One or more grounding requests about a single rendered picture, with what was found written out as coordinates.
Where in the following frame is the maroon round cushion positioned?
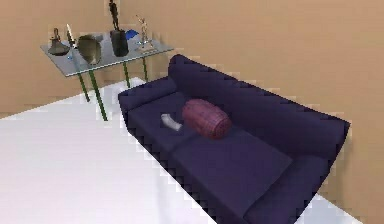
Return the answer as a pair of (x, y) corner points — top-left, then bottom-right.
(181, 98), (233, 140)

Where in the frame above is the grey remote control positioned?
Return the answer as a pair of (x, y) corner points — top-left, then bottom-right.
(160, 113), (183, 132)

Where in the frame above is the dark purple sofa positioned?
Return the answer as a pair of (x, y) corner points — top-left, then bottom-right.
(117, 54), (351, 224)

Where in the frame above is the pale figurine on base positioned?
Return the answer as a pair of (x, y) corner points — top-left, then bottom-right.
(135, 14), (157, 54)

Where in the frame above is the blue flat object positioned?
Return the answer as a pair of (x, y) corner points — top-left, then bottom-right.
(125, 29), (140, 41)

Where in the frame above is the glass table with green legs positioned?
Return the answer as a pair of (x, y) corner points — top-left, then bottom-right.
(40, 30), (175, 122)

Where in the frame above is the brown bowl-shaped vase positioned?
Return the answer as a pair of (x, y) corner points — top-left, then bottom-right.
(77, 34), (104, 66)

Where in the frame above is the dark squat vase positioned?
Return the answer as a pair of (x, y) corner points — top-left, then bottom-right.
(47, 27), (71, 57)

